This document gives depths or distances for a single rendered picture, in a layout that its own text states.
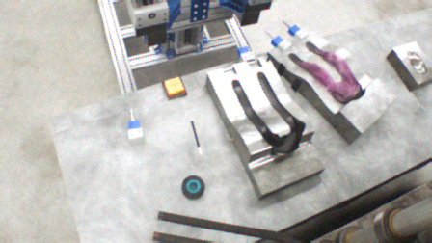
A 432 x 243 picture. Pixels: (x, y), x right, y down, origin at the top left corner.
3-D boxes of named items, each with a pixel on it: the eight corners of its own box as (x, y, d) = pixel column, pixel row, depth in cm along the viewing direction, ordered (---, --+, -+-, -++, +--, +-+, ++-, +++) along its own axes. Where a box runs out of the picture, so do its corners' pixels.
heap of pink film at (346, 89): (293, 66, 153) (298, 54, 146) (320, 46, 159) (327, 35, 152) (338, 111, 145) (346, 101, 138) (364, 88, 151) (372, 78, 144)
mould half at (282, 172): (205, 85, 152) (207, 66, 140) (262, 67, 158) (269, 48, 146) (258, 199, 133) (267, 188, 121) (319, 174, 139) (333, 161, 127)
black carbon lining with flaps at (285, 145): (227, 83, 145) (230, 69, 137) (264, 72, 149) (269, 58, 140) (266, 164, 132) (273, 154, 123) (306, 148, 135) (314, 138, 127)
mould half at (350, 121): (265, 59, 160) (270, 43, 150) (305, 33, 169) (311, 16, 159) (349, 145, 145) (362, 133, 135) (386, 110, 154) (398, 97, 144)
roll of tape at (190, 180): (204, 200, 131) (205, 197, 128) (181, 200, 131) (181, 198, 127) (203, 177, 135) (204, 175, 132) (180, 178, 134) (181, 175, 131)
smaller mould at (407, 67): (386, 57, 167) (392, 48, 161) (408, 50, 171) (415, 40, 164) (409, 92, 159) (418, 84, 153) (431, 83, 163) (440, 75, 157)
